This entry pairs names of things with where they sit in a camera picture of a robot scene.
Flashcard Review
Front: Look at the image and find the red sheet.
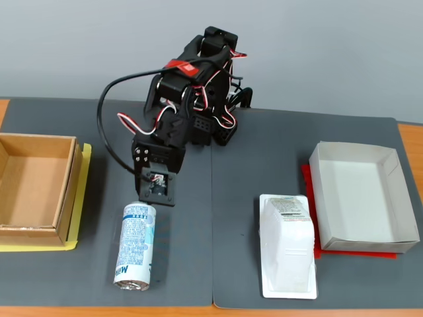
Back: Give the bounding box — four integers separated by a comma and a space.
299, 164, 397, 261

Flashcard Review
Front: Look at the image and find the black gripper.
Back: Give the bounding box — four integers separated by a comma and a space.
131, 134, 186, 176

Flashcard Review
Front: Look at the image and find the white paper box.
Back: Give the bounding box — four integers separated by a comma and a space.
309, 141, 420, 254

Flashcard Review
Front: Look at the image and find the black base cable bundle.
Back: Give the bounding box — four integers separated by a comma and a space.
227, 75, 254, 110

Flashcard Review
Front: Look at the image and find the red white servo wire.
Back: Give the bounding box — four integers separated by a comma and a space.
117, 104, 178, 136
193, 48, 249, 129

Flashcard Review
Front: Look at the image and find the white plastic package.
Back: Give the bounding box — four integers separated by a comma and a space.
257, 194, 319, 300

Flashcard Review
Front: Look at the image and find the yellow paper sheet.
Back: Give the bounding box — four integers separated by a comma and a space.
0, 142, 93, 252

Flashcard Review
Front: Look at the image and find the thick black camera cable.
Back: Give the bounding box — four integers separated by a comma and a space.
96, 64, 186, 181

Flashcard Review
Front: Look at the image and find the white can with blue print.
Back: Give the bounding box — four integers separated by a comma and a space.
113, 201, 157, 292

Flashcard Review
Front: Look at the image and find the dark grey table mat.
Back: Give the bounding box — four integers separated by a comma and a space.
0, 98, 214, 308
210, 107, 423, 310

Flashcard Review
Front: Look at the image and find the brown cardboard box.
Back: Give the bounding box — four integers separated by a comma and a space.
0, 133, 83, 247

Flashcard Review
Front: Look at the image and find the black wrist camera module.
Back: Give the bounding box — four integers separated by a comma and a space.
134, 166, 178, 208

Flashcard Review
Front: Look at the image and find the red tape strip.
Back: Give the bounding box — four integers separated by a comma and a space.
164, 58, 200, 79

